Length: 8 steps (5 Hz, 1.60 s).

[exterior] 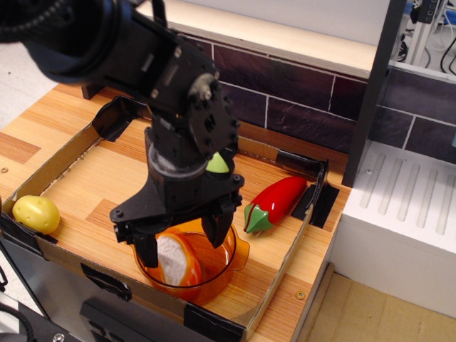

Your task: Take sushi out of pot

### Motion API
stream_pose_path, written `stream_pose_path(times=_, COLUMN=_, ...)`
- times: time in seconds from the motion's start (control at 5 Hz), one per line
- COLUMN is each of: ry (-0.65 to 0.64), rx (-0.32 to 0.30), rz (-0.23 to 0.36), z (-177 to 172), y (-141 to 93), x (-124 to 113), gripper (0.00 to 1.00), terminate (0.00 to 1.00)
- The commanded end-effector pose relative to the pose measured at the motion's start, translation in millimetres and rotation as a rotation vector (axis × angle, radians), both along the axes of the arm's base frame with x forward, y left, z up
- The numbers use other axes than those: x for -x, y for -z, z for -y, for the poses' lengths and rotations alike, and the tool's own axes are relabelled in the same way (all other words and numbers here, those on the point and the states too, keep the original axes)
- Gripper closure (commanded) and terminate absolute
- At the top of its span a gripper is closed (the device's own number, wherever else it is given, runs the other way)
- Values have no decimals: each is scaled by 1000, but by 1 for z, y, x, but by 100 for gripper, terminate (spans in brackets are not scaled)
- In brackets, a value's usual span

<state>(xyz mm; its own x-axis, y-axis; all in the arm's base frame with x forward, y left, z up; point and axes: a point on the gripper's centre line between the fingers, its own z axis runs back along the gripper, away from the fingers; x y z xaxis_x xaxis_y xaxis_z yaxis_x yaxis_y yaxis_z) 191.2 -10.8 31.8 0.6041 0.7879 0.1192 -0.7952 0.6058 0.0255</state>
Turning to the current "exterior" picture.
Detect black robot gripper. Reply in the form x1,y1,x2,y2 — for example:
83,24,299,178
110,172,244,268

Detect salmon sushi toy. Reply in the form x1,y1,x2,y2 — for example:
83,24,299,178
157,233,202,287

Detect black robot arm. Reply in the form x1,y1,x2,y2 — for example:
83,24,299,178
1,1,244,267

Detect orange transparent plastic pot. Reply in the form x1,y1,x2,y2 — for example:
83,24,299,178
135,219,250,304

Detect cardboard fence with black tape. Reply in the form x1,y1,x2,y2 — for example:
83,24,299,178
1,86,348,341

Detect green toy pear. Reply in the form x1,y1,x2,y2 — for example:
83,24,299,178
206,152,229,175

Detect red toy chili pepper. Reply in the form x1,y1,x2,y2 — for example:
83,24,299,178
244,176,307,234

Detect yellow toy potato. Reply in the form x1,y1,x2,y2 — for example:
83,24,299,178
12,195,61,235

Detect white drain board sink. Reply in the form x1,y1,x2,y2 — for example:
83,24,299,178
330,142,455,317

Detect black left corner post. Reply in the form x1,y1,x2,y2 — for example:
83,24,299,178
81,83,105,100

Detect black vertical post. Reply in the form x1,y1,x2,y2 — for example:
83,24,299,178
342,1,406,187

